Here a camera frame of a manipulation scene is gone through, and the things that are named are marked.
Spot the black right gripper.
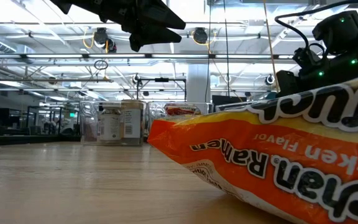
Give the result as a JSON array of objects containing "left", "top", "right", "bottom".
[{"left": 275, "top": 70, "right": 323, "bottom": 98}]

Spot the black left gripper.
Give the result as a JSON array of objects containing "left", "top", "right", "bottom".
[{"left": 50, "top": 0, "right": 186, "bottom": 53}]

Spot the orange chicken ramen pack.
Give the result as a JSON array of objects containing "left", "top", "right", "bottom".
[{"left": 147, "top": 74, "right": 358, "bottom": 224}]

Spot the red brown ramen pack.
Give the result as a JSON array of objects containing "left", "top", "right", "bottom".
[{"left": 163, "top": 104, "right": 199, "bottom": 117}]

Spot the tan lid seasoning jar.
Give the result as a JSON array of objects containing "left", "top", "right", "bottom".
[{"left": 121, "top": 100, "right": 145, "bottom": 146}]

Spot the white lid seasoning jar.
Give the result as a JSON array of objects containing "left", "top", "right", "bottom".
[{"left": 99, "top": 105, "right": 123, "bottom": 146}]

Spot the white pillar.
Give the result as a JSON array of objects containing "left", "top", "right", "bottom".
[{"left": 186, "top": 63, "right": 211, "bottom": 105}]

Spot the grey overhead beam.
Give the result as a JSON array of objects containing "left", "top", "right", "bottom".
[{"left": 0, "top": 77, "right": 114, "bottom": 83}]

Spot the yellow hanging cable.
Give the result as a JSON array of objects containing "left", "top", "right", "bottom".
[{"left": 262, "top": 0, "right": 280, "bottom": 93}]

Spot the black ceiling cable reel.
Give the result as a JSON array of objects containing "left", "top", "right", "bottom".
[
  {"left": 93, "top": 27, "right": 117, "bottom": 54},
  {"left": 192, "top": 27, "right": 209, "bottom": 45}
]

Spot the hanging black cable loop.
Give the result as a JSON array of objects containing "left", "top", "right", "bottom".
[{"left": 93, "top": 60, "right": 109, "bottom": 71}]

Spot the overhead light bar rail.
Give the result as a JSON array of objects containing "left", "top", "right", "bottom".
[{"left": 0, "top": 54, "right": 295, "bottom": 60}]

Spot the black table rig frame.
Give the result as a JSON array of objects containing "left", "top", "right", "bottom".
[{"left": 0, "top": 134, "right": 82, "bottom": 147}]

